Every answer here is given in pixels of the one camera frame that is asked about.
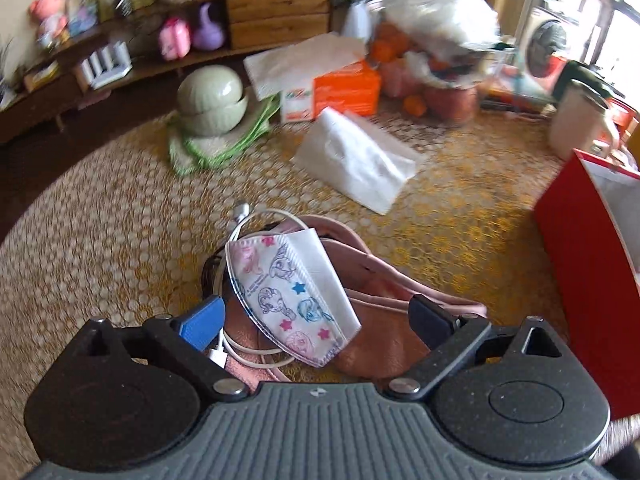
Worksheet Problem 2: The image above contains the white slotted rack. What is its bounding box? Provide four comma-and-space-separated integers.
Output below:
74, 42, 134, 89

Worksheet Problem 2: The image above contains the red paper bag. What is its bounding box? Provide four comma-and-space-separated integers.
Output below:
532, 149, 640, 421

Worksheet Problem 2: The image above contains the white tissue pack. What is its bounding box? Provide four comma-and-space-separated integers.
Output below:
291, 106, 427, 216

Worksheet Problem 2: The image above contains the white printed face mask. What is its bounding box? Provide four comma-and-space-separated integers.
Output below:
225, 227, 363, 367

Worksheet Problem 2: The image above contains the green-edged woven mat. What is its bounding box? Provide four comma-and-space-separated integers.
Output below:
167, 95, 281, 177

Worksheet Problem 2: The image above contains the white charging cable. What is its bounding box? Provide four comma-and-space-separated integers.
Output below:
207, 202, 311, 377

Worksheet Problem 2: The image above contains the silver washing machine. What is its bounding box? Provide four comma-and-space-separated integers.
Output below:
517, 7, 572, 81

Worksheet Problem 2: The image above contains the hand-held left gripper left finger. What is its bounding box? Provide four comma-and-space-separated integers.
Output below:
82, 296, 252, 402

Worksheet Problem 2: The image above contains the pink plush figure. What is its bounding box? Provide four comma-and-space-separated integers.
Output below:
29, 0, 69, 49

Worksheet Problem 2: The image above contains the wooden cabinet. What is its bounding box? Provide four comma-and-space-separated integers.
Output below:
0, 0, 334, 146

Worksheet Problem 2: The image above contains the pale green ceramic bowl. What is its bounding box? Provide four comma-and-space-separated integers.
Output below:
177, 91, 249, 137
177, 66, 245, 114

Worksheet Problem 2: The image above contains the clear plastic bag of fruit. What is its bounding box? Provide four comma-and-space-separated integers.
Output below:
370, 0, 506, 124

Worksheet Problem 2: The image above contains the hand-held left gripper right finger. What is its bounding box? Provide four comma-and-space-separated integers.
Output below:
387, 294, 567, 398

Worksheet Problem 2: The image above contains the pink fleece bag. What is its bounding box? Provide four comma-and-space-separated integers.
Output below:
200, 215, 489, 386

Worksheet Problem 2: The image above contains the purple plastic toy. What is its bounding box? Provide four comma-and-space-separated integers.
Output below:
192, 2, 226, 52

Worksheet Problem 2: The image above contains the pink plastic toy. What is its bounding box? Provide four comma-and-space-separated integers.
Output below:
158, 16, 192, 59

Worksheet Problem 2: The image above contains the orange carton box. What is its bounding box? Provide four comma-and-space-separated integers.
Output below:
280, 60, 384, 124

